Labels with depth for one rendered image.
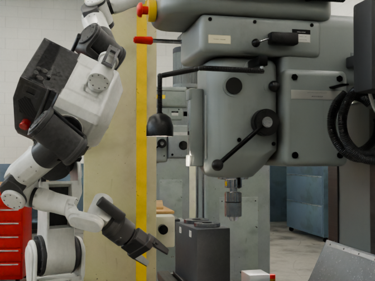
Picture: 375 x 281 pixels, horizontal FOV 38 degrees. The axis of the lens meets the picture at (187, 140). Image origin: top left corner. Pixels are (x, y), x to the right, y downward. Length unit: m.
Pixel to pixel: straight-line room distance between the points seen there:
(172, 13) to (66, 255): 0.98
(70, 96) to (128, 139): 1.54
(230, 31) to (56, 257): 1.02
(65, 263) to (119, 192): 1.25
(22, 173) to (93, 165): 1.49
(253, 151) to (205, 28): 0.34
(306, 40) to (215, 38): 0.25
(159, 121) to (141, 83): 1.82
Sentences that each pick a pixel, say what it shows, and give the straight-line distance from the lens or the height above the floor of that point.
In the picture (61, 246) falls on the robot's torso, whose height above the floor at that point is 1.05.
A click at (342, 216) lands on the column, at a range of 1.74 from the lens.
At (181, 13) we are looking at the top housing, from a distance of 1.42.
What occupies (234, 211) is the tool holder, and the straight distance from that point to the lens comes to 1.50.
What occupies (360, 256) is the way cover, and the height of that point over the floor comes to 1.08.
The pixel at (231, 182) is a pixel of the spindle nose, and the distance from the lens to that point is 1.50.
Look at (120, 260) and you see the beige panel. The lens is 3.24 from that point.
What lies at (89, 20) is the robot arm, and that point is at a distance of 2.04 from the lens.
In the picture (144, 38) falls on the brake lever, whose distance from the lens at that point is 1.59.
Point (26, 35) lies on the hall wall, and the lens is 10.69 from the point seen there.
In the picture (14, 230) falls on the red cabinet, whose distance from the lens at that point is 5.97.
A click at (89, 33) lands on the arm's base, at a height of 1.77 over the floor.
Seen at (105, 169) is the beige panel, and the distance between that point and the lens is 3.17.
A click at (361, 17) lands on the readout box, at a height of 1.69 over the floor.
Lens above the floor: 1.37
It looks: 1 degrees up
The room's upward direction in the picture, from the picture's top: straight up
